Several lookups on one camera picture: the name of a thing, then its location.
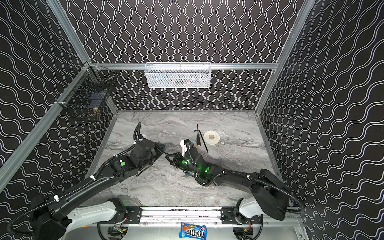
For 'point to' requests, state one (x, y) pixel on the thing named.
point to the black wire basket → (89, 90)
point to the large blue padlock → (163, 147)
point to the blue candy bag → (193, 230)
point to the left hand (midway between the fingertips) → (168, 147)
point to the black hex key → (200, 134)
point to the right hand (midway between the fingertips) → (165, 157)
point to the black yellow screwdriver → (198, 143)
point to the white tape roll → (211, 137)
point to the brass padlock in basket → (95, 111)
